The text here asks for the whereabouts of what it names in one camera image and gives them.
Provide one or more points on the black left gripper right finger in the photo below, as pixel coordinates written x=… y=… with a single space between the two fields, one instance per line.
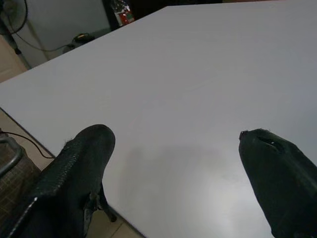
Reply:
x=280 y=178

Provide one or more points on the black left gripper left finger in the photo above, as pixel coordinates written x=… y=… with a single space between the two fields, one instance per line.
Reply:
x=67 y=178

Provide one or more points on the black and yellow device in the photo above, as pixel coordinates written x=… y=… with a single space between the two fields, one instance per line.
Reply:
x=80 y=39

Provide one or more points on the red and green package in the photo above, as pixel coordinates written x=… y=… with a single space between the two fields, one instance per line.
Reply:
x=123 y=13

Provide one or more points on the white cabinet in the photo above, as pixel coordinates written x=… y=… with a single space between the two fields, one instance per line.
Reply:
x=62 y=22

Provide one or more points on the chair with metal frame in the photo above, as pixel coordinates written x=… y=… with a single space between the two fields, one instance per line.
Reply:
x=13 y=171

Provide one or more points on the white table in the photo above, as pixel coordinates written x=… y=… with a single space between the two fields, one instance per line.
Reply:
x=178 y=94

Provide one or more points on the standing fan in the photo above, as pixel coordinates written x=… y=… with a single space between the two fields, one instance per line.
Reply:
x=11 y=22

